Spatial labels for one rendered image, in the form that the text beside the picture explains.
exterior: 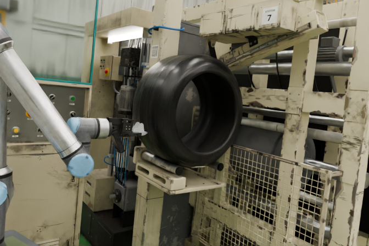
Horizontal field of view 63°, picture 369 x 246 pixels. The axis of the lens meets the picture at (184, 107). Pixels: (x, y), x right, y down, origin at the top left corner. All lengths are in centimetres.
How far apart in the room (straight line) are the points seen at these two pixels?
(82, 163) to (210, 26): 113
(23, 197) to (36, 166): 19
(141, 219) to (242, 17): 132
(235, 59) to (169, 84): 60
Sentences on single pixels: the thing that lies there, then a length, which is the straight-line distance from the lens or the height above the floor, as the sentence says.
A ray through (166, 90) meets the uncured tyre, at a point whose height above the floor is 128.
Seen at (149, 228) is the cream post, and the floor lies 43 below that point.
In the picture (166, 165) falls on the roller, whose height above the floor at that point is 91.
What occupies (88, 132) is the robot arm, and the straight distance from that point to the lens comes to 133.
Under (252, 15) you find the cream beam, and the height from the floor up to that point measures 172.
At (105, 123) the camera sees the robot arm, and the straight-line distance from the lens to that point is 135.
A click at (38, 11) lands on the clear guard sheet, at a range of 197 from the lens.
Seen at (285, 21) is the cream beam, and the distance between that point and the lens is 159.
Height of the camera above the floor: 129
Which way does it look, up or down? 3 degrees down
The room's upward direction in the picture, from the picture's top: 6 degrees clockwise
